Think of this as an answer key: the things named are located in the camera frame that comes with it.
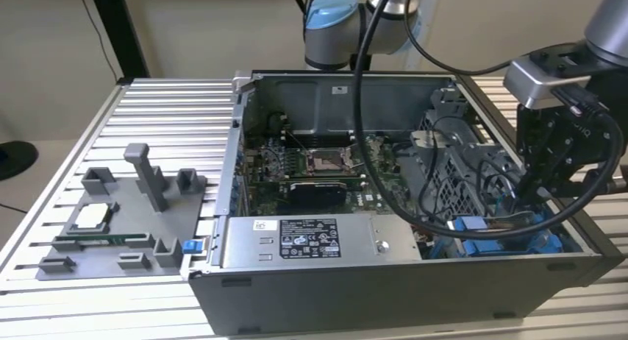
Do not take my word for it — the blue disk carrier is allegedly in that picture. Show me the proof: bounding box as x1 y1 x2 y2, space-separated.
463 233 564 259
452 213 548 233

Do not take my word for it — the CPU socket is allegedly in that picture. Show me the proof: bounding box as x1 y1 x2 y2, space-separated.
304 147 355 174

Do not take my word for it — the silver CPU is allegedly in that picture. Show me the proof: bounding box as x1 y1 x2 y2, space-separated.
76 203 112 230

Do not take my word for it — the coloured power wire bundle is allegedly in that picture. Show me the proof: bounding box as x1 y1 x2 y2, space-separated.
415 225 444 251

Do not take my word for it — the black graphics card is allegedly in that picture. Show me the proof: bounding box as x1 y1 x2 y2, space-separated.
288 180 348 210

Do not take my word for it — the black RAM slot bank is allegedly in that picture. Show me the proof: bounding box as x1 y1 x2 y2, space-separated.
281 172 363 182
281 128 357 142

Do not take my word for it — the perforated metal disk bay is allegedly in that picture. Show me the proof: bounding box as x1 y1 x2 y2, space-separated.
409 88 533 223

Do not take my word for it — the silver power supply unit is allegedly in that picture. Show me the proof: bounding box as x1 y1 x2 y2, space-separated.
217 213 424 270

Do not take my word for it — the thin wire locking lever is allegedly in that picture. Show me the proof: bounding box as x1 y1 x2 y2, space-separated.
285 129 315 154

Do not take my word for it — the green RAM stick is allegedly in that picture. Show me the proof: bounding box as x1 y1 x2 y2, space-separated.
53 233 151 244

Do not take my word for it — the green Dell motherboard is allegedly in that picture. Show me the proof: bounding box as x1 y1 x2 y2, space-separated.
239 132 419 216

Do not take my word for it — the dark grey PC case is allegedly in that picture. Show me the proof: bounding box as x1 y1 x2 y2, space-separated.
188 69 625 336

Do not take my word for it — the black round stand base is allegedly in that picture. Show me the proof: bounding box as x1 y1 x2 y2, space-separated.
0 141 40 182

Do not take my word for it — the black curved camera cable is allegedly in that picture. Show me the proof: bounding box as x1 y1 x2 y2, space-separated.
401 0 516 77

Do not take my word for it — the black metal frame post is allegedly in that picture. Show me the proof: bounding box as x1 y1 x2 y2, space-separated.
87 0 151 80

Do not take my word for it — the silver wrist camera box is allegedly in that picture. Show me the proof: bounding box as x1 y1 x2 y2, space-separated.
504 55 593 110

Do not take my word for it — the thick black looped cable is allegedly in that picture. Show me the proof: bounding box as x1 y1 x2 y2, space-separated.
351 0 619 240

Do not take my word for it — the grey parts rack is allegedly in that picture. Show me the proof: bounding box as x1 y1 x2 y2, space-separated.
36 142 209 282

